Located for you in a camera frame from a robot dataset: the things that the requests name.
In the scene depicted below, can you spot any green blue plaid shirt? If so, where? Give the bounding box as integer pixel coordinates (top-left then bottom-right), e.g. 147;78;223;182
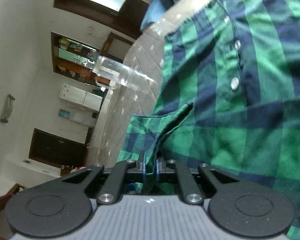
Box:
118;0;300;239

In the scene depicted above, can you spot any dark wooden entry door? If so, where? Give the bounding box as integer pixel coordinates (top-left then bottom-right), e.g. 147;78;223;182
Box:
29;128;87;168

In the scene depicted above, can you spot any blue water dispenser jug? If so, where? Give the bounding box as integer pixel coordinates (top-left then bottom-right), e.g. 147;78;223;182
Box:
58;109;70;119

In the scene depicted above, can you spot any white refrigerator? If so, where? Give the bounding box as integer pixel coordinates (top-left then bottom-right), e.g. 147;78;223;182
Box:
59;84;102;112

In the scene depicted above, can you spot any clear glass mug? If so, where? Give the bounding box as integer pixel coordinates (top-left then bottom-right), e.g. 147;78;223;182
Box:
92;56;157;92

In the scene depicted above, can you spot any dark wooden shelf unit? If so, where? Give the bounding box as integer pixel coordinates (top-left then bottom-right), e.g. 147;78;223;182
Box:
51;32;110;86

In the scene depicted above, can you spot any grey quilted star mat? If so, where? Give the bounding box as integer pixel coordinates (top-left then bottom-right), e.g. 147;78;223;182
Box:
93;12;198;167

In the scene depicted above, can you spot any dark wooden glass door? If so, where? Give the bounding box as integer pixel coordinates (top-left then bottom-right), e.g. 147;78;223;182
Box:
54;0;148;39

